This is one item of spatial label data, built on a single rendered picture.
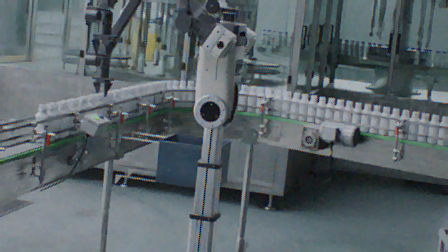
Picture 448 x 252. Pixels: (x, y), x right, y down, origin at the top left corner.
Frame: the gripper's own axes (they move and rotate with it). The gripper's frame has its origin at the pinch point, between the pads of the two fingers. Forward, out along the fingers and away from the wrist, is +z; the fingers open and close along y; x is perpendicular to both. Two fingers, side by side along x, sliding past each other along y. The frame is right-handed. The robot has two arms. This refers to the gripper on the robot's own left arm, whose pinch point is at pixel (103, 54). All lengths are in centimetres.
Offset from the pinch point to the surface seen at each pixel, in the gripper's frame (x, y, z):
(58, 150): -19.0, -10.0, 43.3
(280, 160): 349, 26, 97
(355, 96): 540, 62, 56
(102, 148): 37, -10, 50
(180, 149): 55, 25, 48
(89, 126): -10.6, 0.4, 32.0
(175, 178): 55, 24, 63
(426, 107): 541, 132, 58
